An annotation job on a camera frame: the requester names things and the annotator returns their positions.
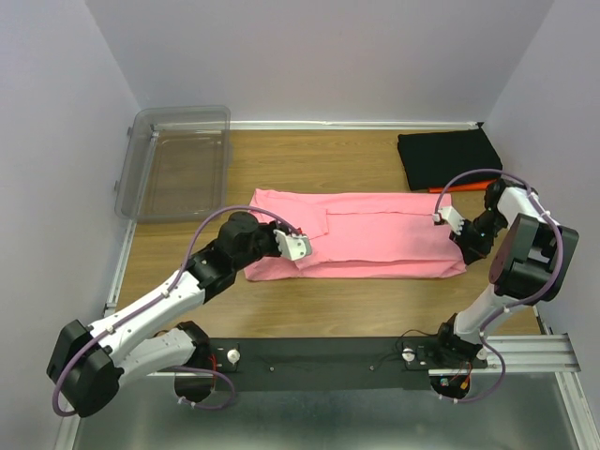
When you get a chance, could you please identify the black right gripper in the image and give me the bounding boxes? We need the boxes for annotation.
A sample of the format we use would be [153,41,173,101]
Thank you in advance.
[448,208,508,265]

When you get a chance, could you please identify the pink t shirt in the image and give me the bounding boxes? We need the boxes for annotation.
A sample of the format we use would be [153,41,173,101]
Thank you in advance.
[245,189,466,281]

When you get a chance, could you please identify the clear plastic bin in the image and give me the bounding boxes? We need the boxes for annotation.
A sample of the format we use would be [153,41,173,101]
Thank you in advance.
[114,106,233,223]

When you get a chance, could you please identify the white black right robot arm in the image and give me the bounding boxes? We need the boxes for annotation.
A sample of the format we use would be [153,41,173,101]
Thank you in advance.
[430,177,579,368]

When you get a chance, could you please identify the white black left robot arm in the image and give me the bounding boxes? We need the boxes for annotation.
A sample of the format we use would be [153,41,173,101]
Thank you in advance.
[47,206,311,417]

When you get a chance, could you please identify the folded orange t shirt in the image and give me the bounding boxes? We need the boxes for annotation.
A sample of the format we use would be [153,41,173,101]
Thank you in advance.
[427,179,496,194]

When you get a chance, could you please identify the folded black t shirt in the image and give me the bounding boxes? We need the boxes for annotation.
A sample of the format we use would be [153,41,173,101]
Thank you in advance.
[397,128,503,191]

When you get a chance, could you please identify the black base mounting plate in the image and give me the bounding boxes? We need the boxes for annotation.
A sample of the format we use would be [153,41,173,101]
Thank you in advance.
[154,335,507,404]

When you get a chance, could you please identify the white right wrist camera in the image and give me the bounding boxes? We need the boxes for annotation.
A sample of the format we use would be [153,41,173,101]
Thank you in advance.
[433,206,465,235]

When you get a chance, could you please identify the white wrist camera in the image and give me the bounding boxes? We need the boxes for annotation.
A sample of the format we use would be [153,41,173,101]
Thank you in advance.
[433,206,465,235]
[273,229,312,262]

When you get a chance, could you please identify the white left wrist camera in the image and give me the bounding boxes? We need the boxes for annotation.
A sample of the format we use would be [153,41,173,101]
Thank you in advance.
[273,229,312,262]

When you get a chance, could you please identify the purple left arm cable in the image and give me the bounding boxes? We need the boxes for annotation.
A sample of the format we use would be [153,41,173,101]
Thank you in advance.
[52,205,304,417]

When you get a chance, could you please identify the aluminium frame rail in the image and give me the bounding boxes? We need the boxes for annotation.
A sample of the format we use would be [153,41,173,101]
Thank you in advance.
[53,120,582,450]

